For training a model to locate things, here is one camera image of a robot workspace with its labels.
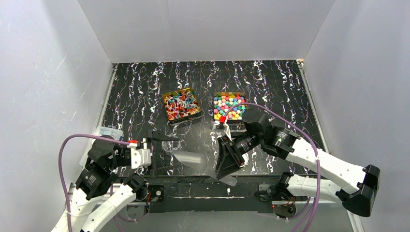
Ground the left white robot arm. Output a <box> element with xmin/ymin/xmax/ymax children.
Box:
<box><xmin>52</xmin><ymin>126</ymin><xmax>178</xmax><ymax>232</ymax></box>

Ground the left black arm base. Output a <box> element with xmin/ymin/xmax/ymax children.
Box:
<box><xmin>141</xmin><ymin>185</ymin><xmax>165</xmax><ymax>203</ymax></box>

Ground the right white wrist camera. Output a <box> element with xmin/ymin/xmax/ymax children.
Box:
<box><xmin>212</xmin><ymin>116</ymin><xmax>232</xmax><ymax>140</ymax></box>

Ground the purple cable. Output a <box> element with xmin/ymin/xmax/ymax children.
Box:
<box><xmin>224</xmin><ymin>102</ymin><xmax>322</xmax><ymax>232</ymax></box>
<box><xmin>58</xmin><ymin>133</ymin><xmax>142</xmax><ymax>232</ymax></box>

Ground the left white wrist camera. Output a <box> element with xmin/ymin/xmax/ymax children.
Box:
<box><xmin>127</xmin><ymin>140</ymin><xmax>144</xmax><ymax>169</ymax></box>

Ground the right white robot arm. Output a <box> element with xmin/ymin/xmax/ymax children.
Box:
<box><xmin>212</xmin><ymin>110</ymin><xmax>381</xmax><ymax>217</ymax></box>

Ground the tin tray of lollipops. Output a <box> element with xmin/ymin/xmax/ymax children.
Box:
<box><xmin>162</xmin><ymin>87</ymin><xmax>203</xmax><ymax>126</ymax></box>

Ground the clear plastic box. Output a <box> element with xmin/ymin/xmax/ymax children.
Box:
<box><xmin>79</xmin><ymin>126</ymin><xmax>124</xmax><ymax>167</ymax></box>

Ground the clear plastic jar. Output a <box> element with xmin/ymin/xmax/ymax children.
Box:
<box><xmin>161</xmin><ymin>141</ymin><xmax>182</xmax><ymax>156</ymax></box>

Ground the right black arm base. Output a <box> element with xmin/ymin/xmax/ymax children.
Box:
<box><xmin>255</xmin><ymin>184</ymin><xmax>297</xmax><ymax>219</ymax></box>

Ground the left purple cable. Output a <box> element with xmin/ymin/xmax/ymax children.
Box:
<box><xmin>58</xmin><ymin>133</ymin><xmax>142</xmax><ymax>232</ymax></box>

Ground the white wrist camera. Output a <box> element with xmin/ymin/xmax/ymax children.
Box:
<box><xmin>212</xmin><ymin>116</ymin><xmax>232</xmax><ymax>140</ymax></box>
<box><xmin>127</xmin><ymin>140</ymin><xmax>144</xmax><ymax>169</ymax></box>

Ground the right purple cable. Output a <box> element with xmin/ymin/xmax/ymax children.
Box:
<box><xmin>224</xmin><ymin>102</ymin><xmax>322</xmax><ymax>232</ymax></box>

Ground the translucent plastic scoop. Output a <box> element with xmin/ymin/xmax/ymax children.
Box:
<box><xmin>172</xmin><ymin>150</ymin><xmax>237</xmax><ymax>187</ymax></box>

